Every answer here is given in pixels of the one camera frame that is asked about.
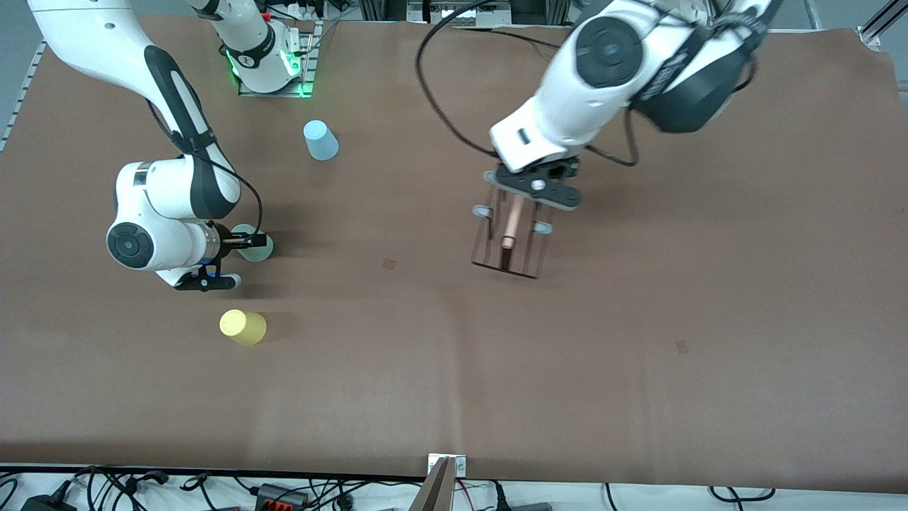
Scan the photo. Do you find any mint green plastic cup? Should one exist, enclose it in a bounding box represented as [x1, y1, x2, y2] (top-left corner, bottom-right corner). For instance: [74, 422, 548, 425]
[231, 224, 275, 263]

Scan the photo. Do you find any black wire cup holder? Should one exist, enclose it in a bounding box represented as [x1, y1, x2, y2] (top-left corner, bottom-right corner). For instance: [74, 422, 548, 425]
[470, 181, 555, 279]

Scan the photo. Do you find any yellow plastic cup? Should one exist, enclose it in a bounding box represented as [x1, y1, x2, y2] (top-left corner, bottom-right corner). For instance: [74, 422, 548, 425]
[219, 309, 268, 346]

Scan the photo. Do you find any light blue plastic cup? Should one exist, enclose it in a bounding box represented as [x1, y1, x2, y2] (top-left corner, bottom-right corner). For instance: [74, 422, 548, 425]
[303, 119, 340, 162]

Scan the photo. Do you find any grey terminal block unit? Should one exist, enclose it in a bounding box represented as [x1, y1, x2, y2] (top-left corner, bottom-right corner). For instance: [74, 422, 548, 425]
[408, 0, 512, 28]

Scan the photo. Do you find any brown table cover sheet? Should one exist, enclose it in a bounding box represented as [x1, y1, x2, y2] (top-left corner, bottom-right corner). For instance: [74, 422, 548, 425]
[0, 14, 908, 494]

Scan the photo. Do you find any black orange connector box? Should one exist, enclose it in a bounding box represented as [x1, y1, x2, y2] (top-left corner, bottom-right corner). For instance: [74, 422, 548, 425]
[254, 483, 311, 510]

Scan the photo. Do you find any white power strip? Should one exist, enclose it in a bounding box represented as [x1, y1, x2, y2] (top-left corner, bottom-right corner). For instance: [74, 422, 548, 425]
[266, 0, 327, 22]

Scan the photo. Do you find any black power adapter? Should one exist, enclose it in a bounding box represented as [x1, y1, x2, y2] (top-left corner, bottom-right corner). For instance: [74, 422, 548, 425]
[21, 493, 76, 511]

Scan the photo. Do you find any black plug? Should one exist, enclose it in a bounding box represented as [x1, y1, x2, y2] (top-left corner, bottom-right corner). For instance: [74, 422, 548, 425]
[488, 481, 554, 511]

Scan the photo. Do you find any aluminium corner profile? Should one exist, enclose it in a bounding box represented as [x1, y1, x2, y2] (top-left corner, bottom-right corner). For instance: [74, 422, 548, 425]
[857, 0, 908, 48]

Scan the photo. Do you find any black cable on table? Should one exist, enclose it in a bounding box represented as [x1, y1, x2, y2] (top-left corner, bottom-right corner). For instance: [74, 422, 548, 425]
[454, 23, 570, 52]

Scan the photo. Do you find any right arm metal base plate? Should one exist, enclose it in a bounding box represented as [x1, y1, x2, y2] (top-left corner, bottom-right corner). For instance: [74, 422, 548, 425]
[238, 21, 317, 99]

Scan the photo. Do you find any perforated aluminium side rail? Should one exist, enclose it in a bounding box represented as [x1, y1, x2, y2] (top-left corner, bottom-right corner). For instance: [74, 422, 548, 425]
[0, 41, 48, 153]

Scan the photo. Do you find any aluminium camera post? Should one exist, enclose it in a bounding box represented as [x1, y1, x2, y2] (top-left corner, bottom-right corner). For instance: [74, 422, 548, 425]
[410, 454, 467, 511]

